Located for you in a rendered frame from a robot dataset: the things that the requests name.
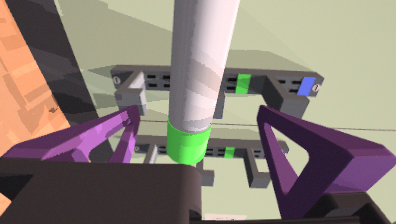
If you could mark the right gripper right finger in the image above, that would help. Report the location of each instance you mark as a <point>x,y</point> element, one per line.
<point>338,162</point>

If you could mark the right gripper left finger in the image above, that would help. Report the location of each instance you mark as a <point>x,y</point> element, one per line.
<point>73,144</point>

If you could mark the white bar with green ends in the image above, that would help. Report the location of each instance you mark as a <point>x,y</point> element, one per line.
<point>202,31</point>

